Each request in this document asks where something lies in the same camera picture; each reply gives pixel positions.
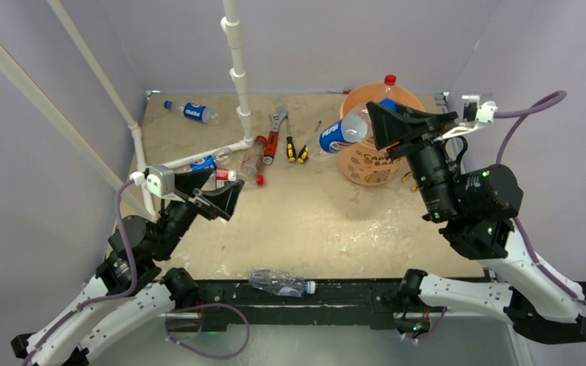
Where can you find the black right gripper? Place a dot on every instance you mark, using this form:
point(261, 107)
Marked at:
point(391, 127)

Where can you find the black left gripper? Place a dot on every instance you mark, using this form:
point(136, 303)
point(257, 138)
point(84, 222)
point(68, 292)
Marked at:
point(223, 200)

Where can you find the red label bottle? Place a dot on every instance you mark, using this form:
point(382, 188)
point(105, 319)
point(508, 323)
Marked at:
point(389, 87)
point(224, 177)

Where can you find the Pepsi bottle front edge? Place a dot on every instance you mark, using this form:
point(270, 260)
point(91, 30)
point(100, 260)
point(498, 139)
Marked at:
point(354, 127)

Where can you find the orange plastic bin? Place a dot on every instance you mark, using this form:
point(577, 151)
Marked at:
point(361, 163)

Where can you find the clear bottle blue white cap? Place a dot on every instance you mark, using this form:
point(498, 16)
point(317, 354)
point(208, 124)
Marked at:
point(281, 283)

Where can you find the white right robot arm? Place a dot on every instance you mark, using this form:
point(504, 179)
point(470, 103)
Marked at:
point(477, 215)

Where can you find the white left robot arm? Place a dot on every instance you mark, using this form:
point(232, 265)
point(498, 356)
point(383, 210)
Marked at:
point(128, 288)

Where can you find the Pepsi bottle by pipe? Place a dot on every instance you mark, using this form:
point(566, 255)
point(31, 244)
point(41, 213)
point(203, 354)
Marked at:
point(217, 159)

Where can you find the clear bottle red open cap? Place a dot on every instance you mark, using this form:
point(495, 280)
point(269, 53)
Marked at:
point(252, 160)

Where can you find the red blue screwdriver far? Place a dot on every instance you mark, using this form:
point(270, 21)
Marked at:
point(340, 92)

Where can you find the Pepsi bottle far corner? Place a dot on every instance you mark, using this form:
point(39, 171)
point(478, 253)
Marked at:
point(200, 113)

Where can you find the yellow black screwdriver left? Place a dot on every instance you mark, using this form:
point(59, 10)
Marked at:
point(290, 146)

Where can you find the yellow black screwdriver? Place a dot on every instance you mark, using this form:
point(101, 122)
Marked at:
point(290, 146)
point(304, 151)

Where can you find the yellow black screwdriver right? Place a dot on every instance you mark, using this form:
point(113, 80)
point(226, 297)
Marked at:
point(304, 151)

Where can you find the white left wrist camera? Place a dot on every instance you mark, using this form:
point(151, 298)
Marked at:
point(159, 180)

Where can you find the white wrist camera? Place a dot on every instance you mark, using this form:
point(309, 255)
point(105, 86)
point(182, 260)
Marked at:
point(478, 111)
point(159, 180)

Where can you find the yellow handled pliers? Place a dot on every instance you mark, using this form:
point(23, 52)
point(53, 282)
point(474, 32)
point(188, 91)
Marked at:
point(406, 178)

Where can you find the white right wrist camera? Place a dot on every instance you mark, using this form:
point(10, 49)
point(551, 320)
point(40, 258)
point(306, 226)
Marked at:
point(478, 111)

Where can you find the red handled adjustable wrench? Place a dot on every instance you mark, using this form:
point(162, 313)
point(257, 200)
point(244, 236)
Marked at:
point(281, 113)

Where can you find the black aluminium base frame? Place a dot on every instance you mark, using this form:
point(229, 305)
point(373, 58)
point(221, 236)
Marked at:
point(372, 302)

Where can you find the white PVC pipe frame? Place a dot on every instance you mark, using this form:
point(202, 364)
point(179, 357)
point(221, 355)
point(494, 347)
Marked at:
point(26, 85)

